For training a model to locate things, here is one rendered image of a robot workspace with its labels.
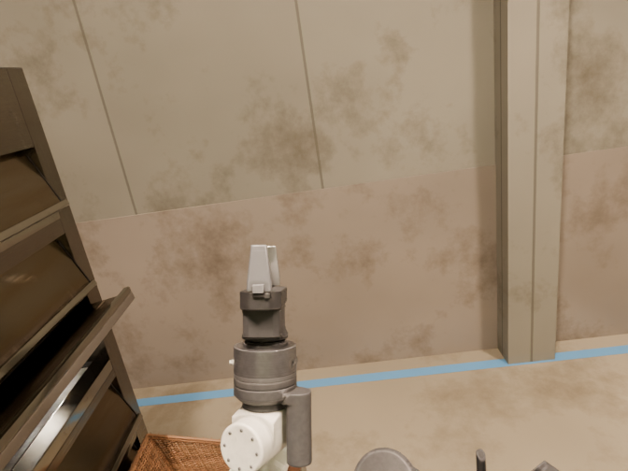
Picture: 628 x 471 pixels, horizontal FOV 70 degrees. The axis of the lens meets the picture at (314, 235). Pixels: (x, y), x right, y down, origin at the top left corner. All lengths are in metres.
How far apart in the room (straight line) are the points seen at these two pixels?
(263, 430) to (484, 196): 2.50
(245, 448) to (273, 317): 0.17
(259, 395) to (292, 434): 0.07
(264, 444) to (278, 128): 2.28
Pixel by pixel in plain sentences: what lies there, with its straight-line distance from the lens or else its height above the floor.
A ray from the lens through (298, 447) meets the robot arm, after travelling 0.65.
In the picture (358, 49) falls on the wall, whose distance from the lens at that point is 2.71.
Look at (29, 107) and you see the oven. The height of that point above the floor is 2.00.
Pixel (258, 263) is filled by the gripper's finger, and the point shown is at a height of 1.75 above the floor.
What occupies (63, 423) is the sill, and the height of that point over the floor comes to 1.18.
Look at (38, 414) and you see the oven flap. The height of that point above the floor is 1.40.
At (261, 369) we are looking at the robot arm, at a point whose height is 1.61.
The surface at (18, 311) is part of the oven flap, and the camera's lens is 1.33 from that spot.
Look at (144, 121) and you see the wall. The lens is 2.92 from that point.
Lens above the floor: 1.96
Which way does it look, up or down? 20 degrees down
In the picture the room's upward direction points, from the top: 9 degrees counter-clockwise
